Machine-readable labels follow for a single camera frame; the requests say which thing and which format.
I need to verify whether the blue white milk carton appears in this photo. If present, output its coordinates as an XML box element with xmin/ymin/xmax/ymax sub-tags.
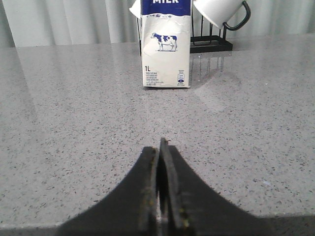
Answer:
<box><xmin>140</xmin><ymin>0</ymin><xmax>192</xmax><ymax>88</ymax></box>

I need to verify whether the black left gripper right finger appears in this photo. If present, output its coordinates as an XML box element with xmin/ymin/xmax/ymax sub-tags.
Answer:
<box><xmin>159</xmin><ymin>137</ymin><xmax>315</xmax><ymax>236</ymax></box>

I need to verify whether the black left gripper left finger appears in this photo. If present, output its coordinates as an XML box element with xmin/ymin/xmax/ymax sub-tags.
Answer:
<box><xmin>56</xmin><ymin>147</ymin><xmax>158</xmax><ymax>236</ymax></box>

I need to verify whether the black metal mug rack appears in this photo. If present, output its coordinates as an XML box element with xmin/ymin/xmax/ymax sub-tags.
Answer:
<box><xmin>137</xmin><ymin>16</ymin><xmax>232</xmax><ymax>55</ymax></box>

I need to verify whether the white mug black handle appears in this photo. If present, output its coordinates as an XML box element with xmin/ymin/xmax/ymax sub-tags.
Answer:
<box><xmin>193</xmin><ymin>0</ymin><xmax>251</xmax><ymax>31</ymax></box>

